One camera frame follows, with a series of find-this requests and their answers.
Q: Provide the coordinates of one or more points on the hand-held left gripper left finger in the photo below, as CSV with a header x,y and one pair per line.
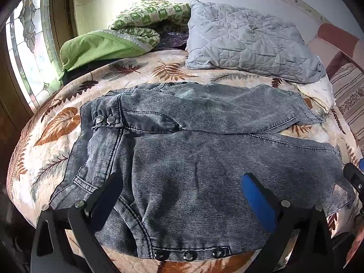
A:
x,y
109,200

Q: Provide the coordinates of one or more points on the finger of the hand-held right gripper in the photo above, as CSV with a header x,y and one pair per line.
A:
x,y
354,177

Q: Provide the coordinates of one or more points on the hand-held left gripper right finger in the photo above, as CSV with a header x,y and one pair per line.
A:
x,y
256,197

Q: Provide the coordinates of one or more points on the grey denim pants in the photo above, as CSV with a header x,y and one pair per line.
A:
x,y
199,190

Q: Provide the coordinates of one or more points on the leaf print blanket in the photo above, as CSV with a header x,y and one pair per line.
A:
x,y
57,153

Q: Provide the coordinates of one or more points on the white cloth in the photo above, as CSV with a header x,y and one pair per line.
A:
x,y
318,93

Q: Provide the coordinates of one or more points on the plain green pillow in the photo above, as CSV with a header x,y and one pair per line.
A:
x,y
96,47

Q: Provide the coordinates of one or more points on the grey quilted blanket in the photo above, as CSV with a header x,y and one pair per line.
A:
x,y
250,39

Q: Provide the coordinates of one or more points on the purple dark cloth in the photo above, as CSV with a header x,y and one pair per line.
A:
x,y
173,41

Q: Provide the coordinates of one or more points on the stained glass window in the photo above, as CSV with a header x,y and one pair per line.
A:
x,y
28,48

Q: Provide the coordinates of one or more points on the green patterned quilt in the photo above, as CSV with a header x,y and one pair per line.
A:
x,y
148,14

